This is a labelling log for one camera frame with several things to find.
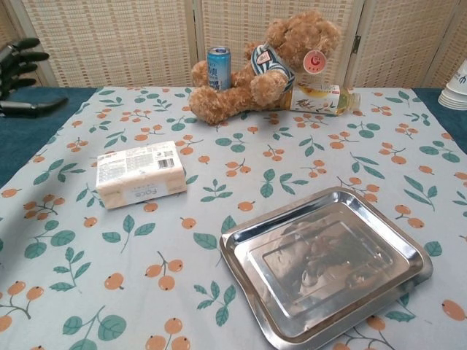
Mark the small stainless steel tray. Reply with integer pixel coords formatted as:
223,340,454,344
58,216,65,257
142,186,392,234
233,190,426,335

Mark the white paper cup stack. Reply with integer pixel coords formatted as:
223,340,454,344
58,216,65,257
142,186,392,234
437,58,467,110

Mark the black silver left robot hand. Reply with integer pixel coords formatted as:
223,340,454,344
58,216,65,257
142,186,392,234
0,38,70,118

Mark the floral fruit print tablecloth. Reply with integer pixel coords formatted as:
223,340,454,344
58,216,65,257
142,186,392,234
0,86,467,350

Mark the white Face tissue pack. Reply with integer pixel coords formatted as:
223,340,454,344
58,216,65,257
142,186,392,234
95,140,188,211

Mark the woven folding screen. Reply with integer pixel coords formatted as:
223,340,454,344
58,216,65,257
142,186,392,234
0,0,467,89

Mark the round pink hang tag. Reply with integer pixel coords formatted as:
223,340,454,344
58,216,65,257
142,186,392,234
303,50,327,74

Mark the large stainless steel tray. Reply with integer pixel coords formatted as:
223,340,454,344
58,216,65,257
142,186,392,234
219,186,434,344

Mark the blue drink can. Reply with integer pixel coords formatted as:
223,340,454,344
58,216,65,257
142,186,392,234
207,46,231,91

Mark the clear yellow tea bottle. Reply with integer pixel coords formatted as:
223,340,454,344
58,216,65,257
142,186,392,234
279,82,362,117

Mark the teal table cover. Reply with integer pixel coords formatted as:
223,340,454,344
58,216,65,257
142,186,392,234
0,86,467,189

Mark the brown teddy bear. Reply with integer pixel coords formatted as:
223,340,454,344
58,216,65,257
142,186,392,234
188,9,342,127

